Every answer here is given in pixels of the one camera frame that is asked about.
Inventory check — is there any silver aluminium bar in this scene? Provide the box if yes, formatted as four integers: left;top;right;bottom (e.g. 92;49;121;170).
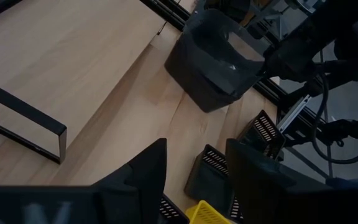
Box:
276;94;311;134

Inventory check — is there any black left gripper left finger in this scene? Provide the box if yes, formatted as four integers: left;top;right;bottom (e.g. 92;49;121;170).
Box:
91;138;168;224

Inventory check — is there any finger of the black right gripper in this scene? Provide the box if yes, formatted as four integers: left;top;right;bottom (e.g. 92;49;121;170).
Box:
262;40;306;83

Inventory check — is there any yellow slotted plastic basket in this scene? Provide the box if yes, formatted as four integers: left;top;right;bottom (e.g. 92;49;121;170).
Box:
185;200;233;224

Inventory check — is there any wooden shelf with black frame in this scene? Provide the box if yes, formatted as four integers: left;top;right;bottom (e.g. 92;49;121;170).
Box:
0;0;167;175

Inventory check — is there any thick black cable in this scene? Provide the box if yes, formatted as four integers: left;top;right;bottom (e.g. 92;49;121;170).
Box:
310;70;358;165

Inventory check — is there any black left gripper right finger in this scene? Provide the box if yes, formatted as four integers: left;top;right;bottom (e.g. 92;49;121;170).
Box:
224;138;333;224

